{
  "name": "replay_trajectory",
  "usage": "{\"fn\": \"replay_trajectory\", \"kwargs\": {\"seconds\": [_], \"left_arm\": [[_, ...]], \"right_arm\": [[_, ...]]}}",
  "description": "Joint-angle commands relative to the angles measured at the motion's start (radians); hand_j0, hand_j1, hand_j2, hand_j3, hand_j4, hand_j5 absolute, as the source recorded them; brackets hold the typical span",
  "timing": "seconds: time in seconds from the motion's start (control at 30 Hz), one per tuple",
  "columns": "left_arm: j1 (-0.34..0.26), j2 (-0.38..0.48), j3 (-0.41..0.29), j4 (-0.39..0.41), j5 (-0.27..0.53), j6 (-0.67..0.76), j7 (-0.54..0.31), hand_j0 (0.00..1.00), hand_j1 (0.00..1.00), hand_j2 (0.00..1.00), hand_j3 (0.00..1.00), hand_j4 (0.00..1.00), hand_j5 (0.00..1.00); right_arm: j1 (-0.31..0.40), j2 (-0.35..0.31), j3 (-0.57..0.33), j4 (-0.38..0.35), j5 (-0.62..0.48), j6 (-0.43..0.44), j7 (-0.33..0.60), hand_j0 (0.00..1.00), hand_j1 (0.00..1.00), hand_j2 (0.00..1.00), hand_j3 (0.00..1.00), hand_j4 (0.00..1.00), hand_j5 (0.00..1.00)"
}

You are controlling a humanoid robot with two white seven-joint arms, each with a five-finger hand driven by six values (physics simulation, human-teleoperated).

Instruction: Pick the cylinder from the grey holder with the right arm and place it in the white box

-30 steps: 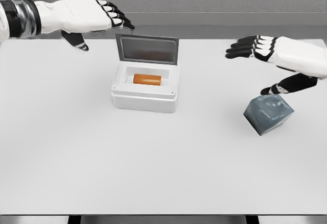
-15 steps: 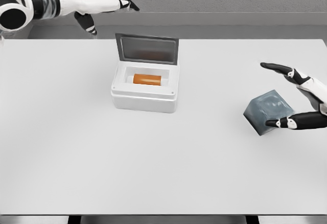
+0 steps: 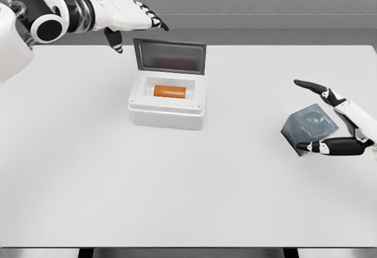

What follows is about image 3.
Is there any white box with grey lid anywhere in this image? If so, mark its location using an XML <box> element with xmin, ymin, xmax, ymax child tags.
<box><xmin>127</xmin><ymin>37</ymin><xmax>209</xmax><ymax>131</ymax></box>

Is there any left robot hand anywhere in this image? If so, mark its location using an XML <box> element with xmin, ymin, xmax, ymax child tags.
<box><xmin>102</xmin><ymin>0</ymin><xmax>170</xmax><ymax>54</ymax></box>

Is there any translucent grey cube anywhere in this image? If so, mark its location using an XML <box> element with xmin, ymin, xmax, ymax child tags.
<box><xmin>280</xmin><ymin>102</ymin><xmax>340</xmax><ymax>157</ymax></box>

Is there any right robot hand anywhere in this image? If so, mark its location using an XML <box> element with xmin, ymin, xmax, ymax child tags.
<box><xmin>293</xmin><ymin>79</ymin><xmax>377</xmax><ymax>163</ymax></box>

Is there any orange cylinder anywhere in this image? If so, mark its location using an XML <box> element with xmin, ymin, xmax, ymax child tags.
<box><xmin>153</xmin><ymin>84</ymin><xmax>187</xmax><ymax>99</ymax></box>

